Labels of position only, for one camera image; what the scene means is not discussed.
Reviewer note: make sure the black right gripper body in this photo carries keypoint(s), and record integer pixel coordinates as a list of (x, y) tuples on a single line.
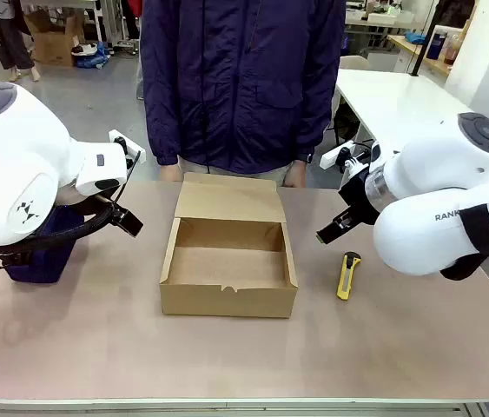
[(359, 195)]

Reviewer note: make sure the navy zippered pouch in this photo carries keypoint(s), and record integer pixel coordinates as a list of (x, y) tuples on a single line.
[(44, 260)]

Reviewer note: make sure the brown cardboard box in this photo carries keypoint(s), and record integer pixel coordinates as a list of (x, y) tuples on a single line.
[(226, 299)]

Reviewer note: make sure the person's left forearm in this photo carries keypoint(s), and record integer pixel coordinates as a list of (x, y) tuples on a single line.
[(318, 121)]

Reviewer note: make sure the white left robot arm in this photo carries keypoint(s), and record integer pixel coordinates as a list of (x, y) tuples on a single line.
[(9, 143)]

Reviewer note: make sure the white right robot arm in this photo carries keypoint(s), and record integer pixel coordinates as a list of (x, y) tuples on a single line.
[(435, 174)]

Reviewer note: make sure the person's right forearm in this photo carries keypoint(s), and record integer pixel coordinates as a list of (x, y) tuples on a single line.
[(159, 121)]

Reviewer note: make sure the person's right hand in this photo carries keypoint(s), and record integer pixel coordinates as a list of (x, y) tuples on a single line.
[(170, 172)]

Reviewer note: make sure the person's left hand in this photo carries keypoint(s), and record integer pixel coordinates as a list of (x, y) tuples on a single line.
[(294, 176)]

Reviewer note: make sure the yellow utility knife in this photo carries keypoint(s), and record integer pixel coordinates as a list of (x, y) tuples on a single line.
[(344, 282)]

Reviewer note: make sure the beige chair back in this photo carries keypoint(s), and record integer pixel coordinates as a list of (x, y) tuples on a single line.
[(354, 62)]

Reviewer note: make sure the wooden workbench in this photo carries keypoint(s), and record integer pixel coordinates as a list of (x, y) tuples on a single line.
[(400, 43)]

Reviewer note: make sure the black pole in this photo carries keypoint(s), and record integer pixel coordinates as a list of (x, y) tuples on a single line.
[(420, 48)]

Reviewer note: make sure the person in navy jacket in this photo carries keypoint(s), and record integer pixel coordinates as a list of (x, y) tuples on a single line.
[(235, 87)]

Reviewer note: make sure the teal cloth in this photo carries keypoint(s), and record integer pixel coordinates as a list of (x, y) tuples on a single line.
[(413, 37)]

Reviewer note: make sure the blue plastic bag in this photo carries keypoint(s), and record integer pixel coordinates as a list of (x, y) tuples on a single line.
[(94, 56)]

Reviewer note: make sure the blue bottle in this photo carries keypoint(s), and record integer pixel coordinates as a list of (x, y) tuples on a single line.
[(435, 43)]

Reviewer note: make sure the amber bottle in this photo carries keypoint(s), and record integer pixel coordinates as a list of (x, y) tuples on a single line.
[(452, 50)]

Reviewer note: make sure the white plastic container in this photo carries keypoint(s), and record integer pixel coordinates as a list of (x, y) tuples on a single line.
[(391, 17)]

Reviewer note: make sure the open cardboard carton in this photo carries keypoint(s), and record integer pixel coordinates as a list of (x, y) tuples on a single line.
[(53, 43)]

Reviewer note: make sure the bystander in dark trousers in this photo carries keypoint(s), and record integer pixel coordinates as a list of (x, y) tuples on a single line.
[(9, 39)]

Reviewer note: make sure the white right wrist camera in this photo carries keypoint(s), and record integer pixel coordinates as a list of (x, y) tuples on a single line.
[(328, 160)]

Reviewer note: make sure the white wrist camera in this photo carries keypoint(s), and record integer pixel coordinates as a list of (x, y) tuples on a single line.
[(117, 135), (328, 160)]

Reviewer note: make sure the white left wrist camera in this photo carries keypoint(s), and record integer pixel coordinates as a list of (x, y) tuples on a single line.
[(117, 135)]

